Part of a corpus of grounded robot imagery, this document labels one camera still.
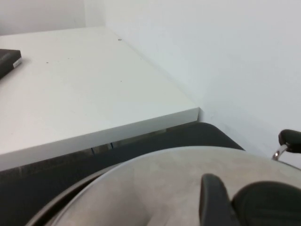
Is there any flat black box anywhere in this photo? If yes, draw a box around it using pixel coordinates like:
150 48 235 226
0 48 23 80

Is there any white side table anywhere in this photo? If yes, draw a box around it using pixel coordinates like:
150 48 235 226
0 26 200 172

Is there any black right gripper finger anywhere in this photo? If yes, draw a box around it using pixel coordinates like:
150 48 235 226
199 173 241 226

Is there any stainless steel lid black knob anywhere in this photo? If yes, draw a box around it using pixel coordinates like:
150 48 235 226
47 147 301 226

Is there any stainless steel pot black handle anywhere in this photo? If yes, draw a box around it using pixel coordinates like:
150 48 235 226
24 129 301 226

